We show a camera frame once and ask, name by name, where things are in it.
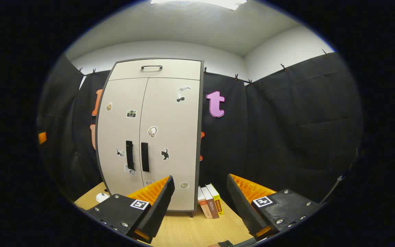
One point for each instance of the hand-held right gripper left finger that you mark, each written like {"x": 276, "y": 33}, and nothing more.
{"x": 159, "y": 206}

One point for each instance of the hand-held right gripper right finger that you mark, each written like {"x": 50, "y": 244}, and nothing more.
{"x": 243, "y": 206}

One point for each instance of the beige double-door shoe cabinet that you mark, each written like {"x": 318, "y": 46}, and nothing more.
{"x": 200, "y": 137}

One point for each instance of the beige door headphones sticker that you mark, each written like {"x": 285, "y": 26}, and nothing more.
{"x": 175, "y": 123}

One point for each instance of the beige door camera sticker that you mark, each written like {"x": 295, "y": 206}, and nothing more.
{"x": 120, "y": 127}

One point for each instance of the beige cabinet drawer front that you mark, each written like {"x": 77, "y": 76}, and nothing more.
{"x": 177, "y": 70}

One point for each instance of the white and red book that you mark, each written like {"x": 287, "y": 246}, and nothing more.
{"x": 204, "y": 207}

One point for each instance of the white paper cup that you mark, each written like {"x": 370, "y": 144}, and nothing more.
{"x": 102, "y": 197}

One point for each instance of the black backdrop cloth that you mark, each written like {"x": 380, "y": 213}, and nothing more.
{"x": 286, "y": 130}

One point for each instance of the ceiling light panel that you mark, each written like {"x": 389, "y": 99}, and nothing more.
{"x": 211, "y": 2}

